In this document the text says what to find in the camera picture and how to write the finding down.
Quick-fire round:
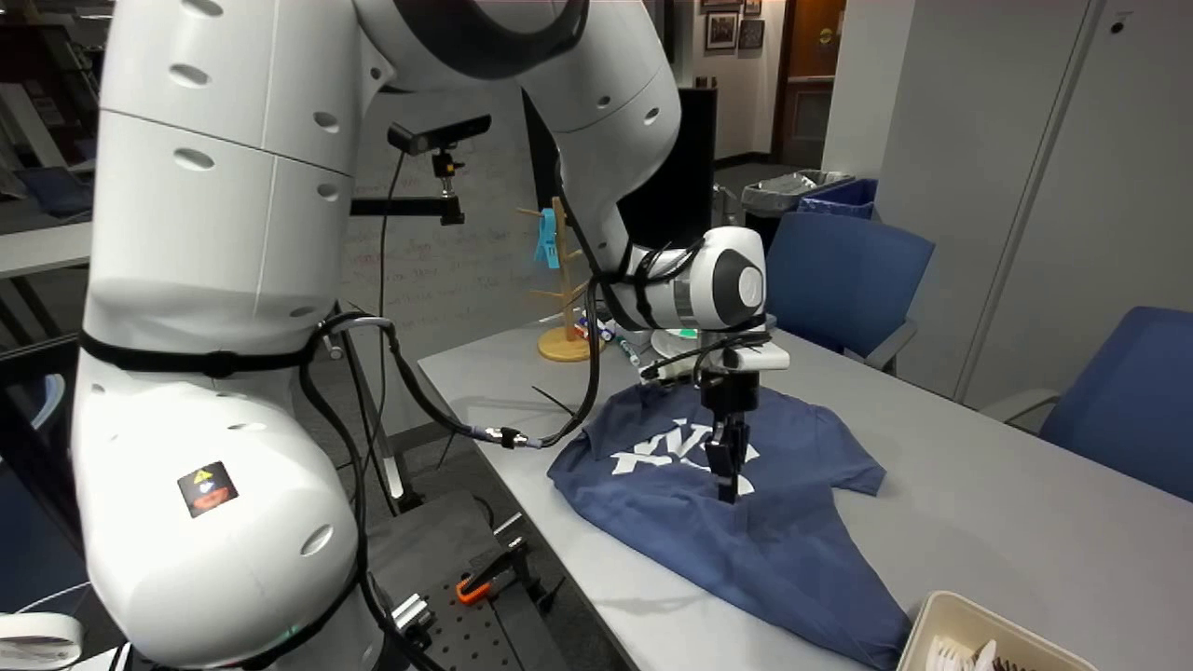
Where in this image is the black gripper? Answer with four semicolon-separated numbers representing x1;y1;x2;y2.
698;368;764;505

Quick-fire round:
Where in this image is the blue shirt with white print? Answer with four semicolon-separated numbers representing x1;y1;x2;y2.
547;386;916;671

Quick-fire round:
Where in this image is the wooden peg stand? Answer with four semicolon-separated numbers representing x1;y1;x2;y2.
533;197;601;367

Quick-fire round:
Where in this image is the blue office chair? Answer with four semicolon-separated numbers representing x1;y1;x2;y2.
990;304;1193;507
764;204;938;372

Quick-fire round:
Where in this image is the beige cutlery tray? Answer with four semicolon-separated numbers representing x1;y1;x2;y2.
890;591;1096;671

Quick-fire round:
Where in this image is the orange black clamp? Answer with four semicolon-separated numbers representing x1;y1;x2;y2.
448;535;533;610

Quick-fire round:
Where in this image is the waste bin with blue liner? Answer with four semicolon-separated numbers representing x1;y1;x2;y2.
737;168;880;220

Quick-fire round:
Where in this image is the black monitor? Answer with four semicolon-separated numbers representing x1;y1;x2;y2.
518;86;718;254

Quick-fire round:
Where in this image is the brown wooden door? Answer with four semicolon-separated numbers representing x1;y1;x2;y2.
774;0;849;172

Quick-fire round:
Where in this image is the white desk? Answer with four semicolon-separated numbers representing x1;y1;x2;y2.
0;220;98;281

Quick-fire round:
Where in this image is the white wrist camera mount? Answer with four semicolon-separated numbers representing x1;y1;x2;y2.
637;340;793;386

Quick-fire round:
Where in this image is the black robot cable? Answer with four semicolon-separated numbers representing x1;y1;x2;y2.
293;183;608;671

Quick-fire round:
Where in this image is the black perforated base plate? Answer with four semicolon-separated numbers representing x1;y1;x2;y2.
358;490;601;671

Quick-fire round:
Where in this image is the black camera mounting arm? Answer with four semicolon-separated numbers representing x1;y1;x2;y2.
352;145;470;231

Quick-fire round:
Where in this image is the framed wall picture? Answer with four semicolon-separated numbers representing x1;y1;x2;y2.
699;9;740;55

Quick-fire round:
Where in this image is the black stereo camera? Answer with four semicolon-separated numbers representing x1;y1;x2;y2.
384;112;497;162

